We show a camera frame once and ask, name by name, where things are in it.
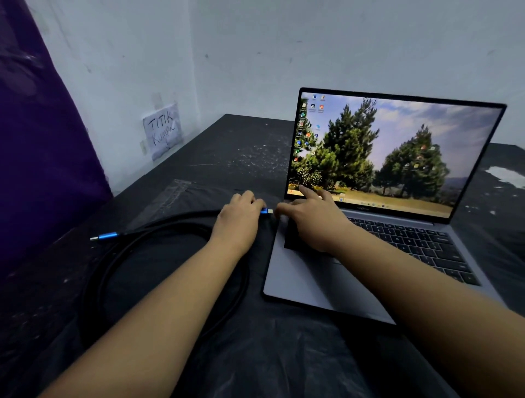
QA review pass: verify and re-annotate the person's left hand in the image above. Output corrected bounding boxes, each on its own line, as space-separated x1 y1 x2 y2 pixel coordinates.
209 190 268 257

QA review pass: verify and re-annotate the person's right hand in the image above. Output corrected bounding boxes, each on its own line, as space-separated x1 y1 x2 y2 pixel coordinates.
273 184 356 254

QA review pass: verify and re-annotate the grey laptop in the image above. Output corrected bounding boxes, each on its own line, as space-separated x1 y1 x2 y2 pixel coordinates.
262 86 508 325

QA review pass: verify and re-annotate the black cable with blue plugs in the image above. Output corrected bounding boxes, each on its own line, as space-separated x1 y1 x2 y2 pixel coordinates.
80 208 275 349

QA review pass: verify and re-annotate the person's left forearm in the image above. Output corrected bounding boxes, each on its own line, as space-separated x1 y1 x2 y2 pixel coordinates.
39 237 245 398

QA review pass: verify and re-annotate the person's right forearm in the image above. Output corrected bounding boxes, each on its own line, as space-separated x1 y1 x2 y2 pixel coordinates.
326 224 525 398

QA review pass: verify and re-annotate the black plastic table cover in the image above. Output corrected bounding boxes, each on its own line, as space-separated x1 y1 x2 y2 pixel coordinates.
0 113 525 398

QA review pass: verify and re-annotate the white handwritten paper note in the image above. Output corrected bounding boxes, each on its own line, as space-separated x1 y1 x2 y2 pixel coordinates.
142 103 184 161

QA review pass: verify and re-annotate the purple cloth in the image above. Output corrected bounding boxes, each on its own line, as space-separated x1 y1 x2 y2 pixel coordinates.
0 0 114 279

